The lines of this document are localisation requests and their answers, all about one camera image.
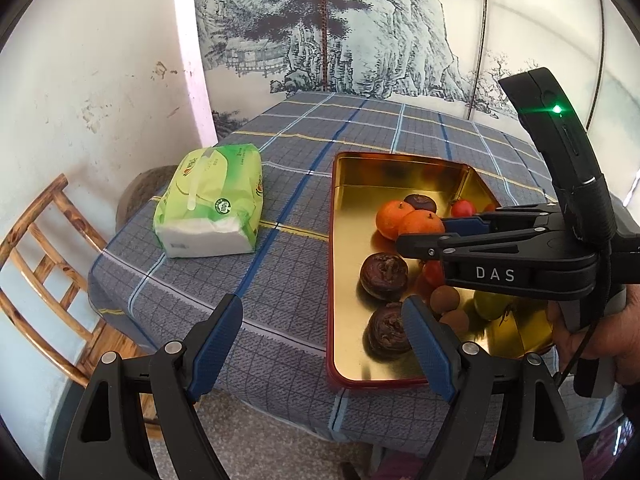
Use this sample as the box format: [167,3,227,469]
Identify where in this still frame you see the wooden chair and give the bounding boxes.
[1,204,142,455]

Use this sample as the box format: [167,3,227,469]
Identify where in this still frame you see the orange mandarin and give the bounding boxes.
[375,200,414,240]

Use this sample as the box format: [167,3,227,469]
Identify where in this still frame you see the large orange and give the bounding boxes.
[397,209,445,235]

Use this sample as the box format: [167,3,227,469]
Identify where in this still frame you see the green tissue pack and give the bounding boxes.
[153,143,264,258]

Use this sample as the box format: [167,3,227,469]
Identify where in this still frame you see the small red tomato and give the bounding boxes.
[450,198,476,218]

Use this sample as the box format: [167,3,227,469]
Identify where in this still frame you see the green tomato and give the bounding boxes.
[473,290,515,321]

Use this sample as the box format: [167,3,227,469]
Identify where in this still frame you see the landscape painted folding screen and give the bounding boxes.
[194,0,639,211]

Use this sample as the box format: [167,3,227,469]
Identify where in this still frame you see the grey plaid tablecloth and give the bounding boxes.
[89,92,552,454]

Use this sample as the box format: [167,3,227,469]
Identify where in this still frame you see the dark brown mangosteen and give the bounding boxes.
[404,194,437,214]

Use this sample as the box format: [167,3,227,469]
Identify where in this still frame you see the person right hand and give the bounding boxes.
[547,284,640,386]

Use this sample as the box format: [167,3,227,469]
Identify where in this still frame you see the round woven stool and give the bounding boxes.
[115,165,177,231]

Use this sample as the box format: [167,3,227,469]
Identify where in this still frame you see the gold metal tray red rim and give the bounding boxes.
[326,152,552,390]

